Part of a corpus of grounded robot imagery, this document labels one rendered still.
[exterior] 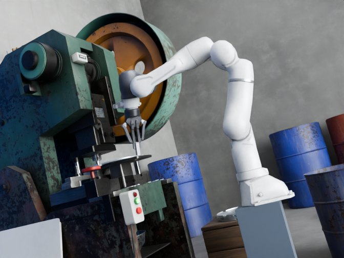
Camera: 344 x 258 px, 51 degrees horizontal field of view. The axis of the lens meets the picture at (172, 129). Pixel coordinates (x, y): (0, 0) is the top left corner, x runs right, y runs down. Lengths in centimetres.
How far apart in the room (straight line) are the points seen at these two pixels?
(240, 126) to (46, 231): 102
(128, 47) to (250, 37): 304
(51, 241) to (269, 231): 97
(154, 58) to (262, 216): 114
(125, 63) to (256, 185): 121
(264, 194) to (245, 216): 12
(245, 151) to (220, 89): 364
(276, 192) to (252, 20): 389
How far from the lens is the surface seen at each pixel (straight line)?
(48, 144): 198
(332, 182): 205
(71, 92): 180
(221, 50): 155
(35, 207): 189
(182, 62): 162
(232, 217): 201
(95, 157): 192
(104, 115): 196
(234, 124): 147
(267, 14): 517
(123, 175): 179
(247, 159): 153
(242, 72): 157
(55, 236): 180
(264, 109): 494
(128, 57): 231
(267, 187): 153
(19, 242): 196
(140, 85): 160
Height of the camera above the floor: 62
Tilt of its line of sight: 8 degrees up
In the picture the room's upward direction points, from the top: 14 degrees counter-clockwise
